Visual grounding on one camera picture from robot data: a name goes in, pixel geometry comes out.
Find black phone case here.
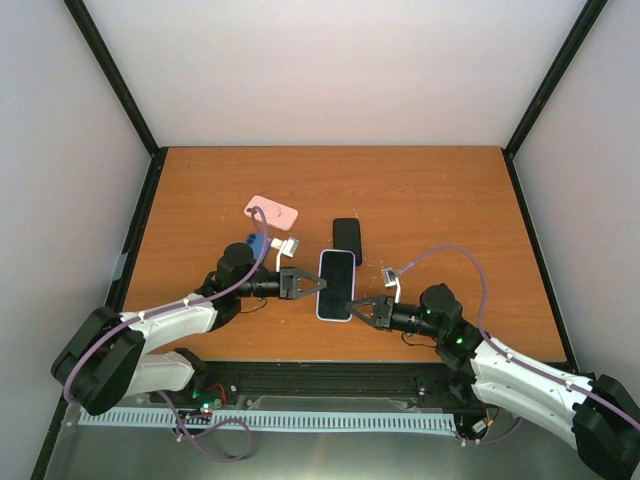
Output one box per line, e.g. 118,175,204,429
333,218,363,267

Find right black frame post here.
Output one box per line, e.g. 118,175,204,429
503,0,609,154

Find black frame post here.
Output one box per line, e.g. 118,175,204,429
63,0,160,157
503,0,609,154

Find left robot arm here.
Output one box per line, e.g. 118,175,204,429
51,243,327,416

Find light blue cable duct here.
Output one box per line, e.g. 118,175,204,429
77,407,456,436

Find pink phone case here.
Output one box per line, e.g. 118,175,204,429
244,195,299,232

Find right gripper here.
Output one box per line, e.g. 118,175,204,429
346,294,443,338

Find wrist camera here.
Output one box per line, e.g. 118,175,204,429
270,237,299,272
381,267,402,303

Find blue phone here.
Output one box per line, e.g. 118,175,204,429
245,232,272,263

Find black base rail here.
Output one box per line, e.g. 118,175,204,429
168,361,483,414

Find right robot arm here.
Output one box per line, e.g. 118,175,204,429
346,284,639,479

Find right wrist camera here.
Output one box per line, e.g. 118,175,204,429
381,267,402,303

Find left black frame post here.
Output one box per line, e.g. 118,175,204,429
63,0,160,157

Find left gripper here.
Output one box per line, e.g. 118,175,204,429
236,265,326,299

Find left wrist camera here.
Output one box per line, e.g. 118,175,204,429
270,237,299,272

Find light blue phone case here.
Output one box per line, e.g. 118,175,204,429
315,248,357,325

